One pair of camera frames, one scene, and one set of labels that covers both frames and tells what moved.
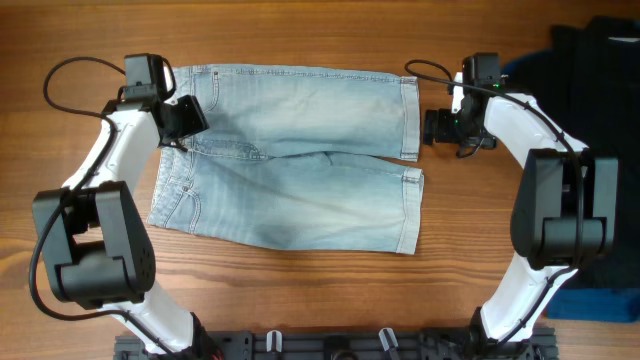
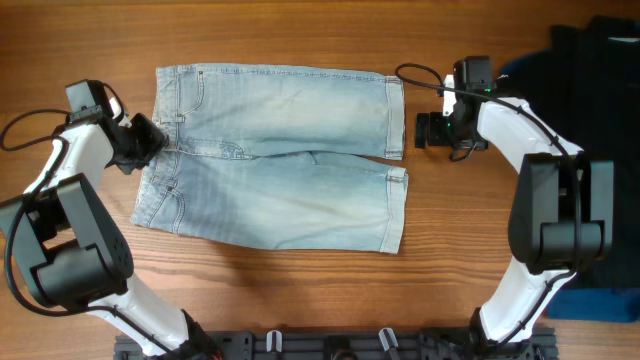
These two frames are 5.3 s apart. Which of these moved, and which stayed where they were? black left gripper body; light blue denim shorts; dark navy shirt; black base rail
Moved: black left gripper body
Stayed: light blue denim shorts; dark navy shirt; black base rail
